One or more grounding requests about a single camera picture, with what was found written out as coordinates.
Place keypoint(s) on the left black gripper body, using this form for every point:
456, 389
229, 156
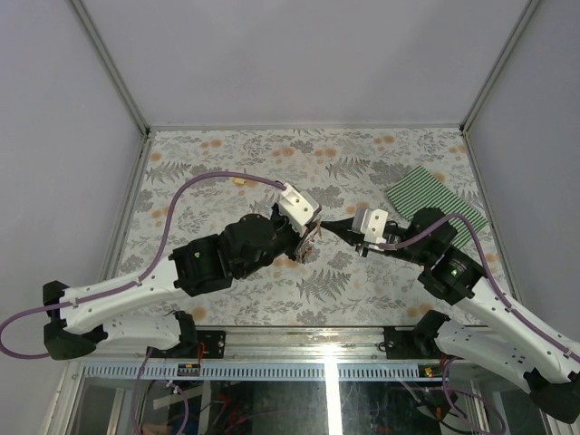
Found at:
287, 238

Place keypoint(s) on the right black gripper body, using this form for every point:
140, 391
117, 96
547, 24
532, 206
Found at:
409, 254

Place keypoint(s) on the large metal keyring with keys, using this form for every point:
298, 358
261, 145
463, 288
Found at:
310, 244

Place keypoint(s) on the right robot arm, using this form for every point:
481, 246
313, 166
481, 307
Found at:
539, 360

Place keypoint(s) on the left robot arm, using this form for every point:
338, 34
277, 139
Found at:
99, 317

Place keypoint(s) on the green striped folded cloth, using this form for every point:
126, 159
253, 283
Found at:
420, 189

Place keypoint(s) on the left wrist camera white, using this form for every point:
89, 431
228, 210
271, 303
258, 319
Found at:
299, 206

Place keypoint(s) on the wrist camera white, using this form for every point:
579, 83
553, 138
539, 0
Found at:
371, 223
299, 206

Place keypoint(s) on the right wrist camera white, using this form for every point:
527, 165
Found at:
371, 223

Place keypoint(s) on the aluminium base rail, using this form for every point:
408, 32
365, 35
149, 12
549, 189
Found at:
299, 344

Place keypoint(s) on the white slotted cable duct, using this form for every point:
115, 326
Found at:
249, 371

